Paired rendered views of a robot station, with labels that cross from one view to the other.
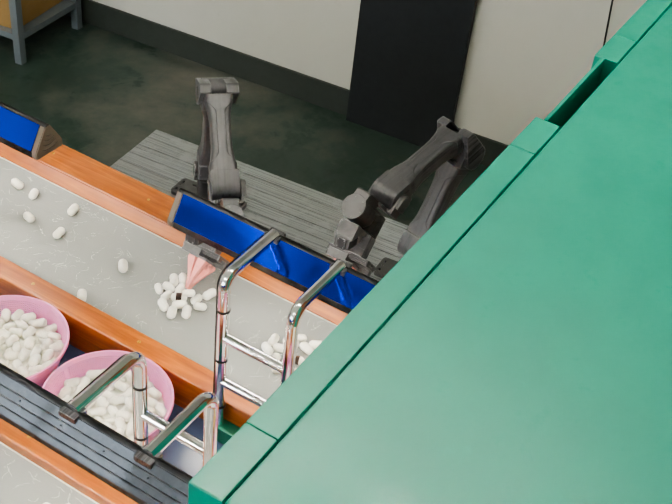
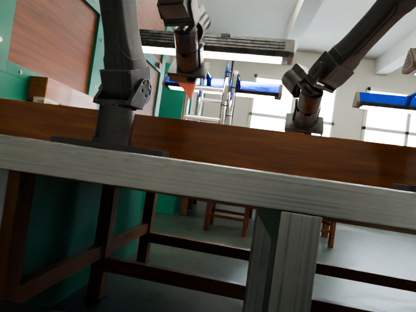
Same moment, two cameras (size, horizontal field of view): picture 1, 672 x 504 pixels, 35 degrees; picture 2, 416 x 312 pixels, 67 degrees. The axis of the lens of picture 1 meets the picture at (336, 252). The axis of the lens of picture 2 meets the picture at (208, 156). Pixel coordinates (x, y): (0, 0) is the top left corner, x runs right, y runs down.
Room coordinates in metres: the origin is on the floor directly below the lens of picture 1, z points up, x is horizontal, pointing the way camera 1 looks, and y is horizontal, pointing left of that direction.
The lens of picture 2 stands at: (2.63, -0.21, 0.67)
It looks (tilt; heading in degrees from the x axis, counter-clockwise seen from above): 1 degrees up; 162
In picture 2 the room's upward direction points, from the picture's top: 8 degrees clockwise
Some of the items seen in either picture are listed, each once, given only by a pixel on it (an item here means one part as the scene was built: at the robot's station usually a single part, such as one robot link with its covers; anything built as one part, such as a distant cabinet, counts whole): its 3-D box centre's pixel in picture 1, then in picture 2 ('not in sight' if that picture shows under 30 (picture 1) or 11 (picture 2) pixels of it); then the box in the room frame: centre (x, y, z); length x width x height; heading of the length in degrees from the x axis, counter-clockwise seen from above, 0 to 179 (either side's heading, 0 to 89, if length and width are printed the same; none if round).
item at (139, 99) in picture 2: not in sight; (121, 93); (2.03, -0.20, 0.77); 0.09 x 0.06 x 0.06; 50
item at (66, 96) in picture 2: not in sight; (67, 98); (1.42, -0.37, 0.83); 0.30 x 0.06 x 0.07; 153
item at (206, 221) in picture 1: (308, 264); (202, 43); (1.57, 0.05, 1.08); 0.62 x 0.08 x 0.07; 63
